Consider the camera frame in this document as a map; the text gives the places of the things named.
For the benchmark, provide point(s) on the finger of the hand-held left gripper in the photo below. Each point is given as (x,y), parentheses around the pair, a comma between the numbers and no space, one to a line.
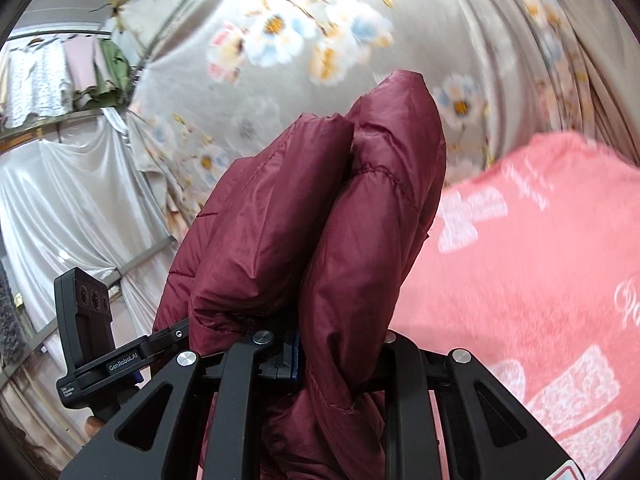
(170,338)

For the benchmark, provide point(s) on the grey fuzzy cloth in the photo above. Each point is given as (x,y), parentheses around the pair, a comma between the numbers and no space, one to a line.
(11,312)

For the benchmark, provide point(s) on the grey floral bed sheet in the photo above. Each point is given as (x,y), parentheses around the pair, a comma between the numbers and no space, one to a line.
(350,40)

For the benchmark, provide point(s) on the person's left hand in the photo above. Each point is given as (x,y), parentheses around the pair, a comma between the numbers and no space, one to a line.
(93,427)

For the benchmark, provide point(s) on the white satin curtain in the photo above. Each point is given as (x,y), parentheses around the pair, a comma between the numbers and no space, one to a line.
(70,200)

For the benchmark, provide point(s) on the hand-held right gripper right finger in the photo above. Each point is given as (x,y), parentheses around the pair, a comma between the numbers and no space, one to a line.
(400,410)

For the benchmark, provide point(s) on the green hanging garment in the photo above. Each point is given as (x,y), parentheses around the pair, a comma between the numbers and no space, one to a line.
(112,72)

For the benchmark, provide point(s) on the pink patterned fleece blanket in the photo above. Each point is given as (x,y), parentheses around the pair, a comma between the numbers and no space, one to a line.
(540,270)

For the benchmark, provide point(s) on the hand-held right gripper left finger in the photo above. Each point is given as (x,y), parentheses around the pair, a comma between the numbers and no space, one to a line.
(295,360)

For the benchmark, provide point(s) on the pale pink hanging garment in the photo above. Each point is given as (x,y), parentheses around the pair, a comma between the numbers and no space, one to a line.
(82,67)

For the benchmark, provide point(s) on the white patterned hanging garment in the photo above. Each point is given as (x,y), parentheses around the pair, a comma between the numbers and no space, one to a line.
(35,82)

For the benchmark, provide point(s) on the maroon puffer jacket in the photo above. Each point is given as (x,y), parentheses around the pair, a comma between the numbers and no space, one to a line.
(310,230)

